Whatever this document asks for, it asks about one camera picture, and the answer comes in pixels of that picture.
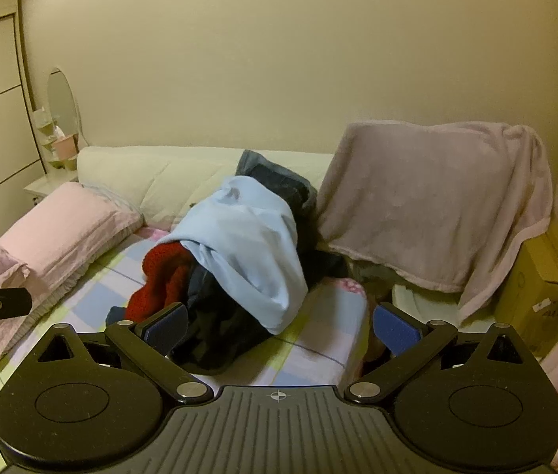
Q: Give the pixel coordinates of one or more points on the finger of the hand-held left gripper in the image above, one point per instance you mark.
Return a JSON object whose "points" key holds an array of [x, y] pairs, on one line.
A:
{"points": [[10, 302]]}

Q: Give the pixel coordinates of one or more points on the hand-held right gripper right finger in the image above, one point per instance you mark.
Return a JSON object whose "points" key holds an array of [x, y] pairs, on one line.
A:
{"points": [[395, 331]]}

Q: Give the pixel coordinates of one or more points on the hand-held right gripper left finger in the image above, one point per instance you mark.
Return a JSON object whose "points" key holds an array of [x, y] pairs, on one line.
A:
{"points": [[167, 328]]}

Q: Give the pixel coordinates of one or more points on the light blue sweatshirt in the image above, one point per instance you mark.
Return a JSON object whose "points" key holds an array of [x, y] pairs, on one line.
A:
{"points": [[249, 237]]}

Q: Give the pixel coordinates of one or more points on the white folded cloth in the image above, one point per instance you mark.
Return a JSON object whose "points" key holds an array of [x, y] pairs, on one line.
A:
{"points": [[422, 303]]}

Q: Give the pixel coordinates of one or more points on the red knit garment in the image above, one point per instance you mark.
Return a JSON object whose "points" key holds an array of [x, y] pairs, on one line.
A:
{"points": [[160, 276]]}

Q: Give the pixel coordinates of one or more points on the black garment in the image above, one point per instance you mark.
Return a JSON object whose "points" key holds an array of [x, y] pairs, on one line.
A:
{"points": [[224, 326]]}

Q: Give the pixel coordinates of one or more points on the floral folded quilt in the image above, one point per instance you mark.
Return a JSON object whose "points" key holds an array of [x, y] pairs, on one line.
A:
{"points": [[338, 316]]}

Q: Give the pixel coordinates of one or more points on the checked bed sheet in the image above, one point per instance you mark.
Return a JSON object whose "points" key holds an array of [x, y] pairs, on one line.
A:
{"points": [[86, 301]]}

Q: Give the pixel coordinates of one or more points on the pink pillow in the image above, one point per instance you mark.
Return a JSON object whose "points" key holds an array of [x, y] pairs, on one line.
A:
{"points": [[61, 227]]}

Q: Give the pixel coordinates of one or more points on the white dressing table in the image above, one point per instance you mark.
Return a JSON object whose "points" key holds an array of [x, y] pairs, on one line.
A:
{"points": [[51, 185]]}

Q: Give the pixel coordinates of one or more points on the mauve fleece blanket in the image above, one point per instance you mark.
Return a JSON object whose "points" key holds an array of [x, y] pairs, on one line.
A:
{"points": [[432, 192]]}

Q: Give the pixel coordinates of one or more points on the yellow cardboard box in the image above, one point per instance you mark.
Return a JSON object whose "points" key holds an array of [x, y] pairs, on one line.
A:
{"points": [[540, 281]]}

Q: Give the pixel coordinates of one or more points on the cream padded headboard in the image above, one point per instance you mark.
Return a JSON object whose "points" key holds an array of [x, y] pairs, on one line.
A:
{"points": [[160, 173]]}

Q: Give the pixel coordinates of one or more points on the pink cup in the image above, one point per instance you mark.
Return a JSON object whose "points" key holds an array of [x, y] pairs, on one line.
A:
{"points": [[65, 148]]}

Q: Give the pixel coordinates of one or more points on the dark grey fleece garment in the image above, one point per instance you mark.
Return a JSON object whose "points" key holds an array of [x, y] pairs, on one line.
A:
{"points": [[279, 177]]}

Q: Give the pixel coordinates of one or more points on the oval mirror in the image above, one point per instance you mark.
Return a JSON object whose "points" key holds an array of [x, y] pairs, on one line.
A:
{"points": [[61, 98]]}

